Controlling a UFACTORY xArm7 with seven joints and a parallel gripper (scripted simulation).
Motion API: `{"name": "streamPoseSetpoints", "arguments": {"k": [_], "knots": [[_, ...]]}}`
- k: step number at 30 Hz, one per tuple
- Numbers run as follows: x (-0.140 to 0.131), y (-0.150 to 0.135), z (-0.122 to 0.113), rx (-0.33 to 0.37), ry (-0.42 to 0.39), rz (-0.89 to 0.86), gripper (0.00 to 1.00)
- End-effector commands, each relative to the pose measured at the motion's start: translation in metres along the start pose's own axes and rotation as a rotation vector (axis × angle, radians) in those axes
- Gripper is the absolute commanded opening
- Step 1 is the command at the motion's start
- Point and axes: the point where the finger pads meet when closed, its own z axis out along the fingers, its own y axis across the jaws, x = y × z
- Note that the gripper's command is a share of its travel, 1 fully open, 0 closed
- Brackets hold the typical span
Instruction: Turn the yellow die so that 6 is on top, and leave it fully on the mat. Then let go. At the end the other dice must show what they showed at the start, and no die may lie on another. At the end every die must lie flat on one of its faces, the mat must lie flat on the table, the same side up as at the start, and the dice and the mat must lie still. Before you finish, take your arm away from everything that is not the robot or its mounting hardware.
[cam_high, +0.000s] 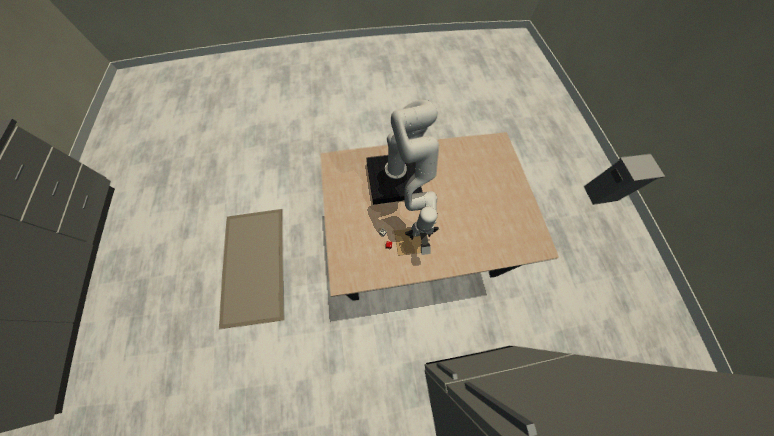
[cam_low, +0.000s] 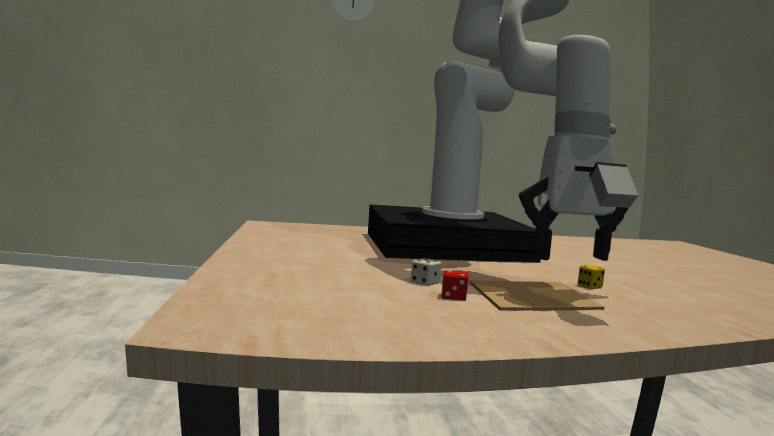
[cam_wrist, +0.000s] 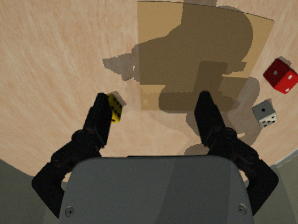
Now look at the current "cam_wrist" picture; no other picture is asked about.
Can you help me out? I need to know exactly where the yellow die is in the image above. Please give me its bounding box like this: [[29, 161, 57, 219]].
[[107, 94, 123, 124]]

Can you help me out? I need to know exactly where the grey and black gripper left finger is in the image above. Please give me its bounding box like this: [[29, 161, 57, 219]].
[[31, 93, 113, 219]]

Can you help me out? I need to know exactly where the tan flat mat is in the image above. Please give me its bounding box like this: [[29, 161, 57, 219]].
[[137, 1, 275, 112]]

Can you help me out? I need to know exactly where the red die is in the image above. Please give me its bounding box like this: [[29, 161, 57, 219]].
[[263, 58, 298, 94]]

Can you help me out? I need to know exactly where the white die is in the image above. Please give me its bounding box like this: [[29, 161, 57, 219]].
[[252, 100, 277, 128]]

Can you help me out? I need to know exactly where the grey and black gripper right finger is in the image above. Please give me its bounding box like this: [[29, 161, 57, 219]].
[[194, 91, 279, 216]]

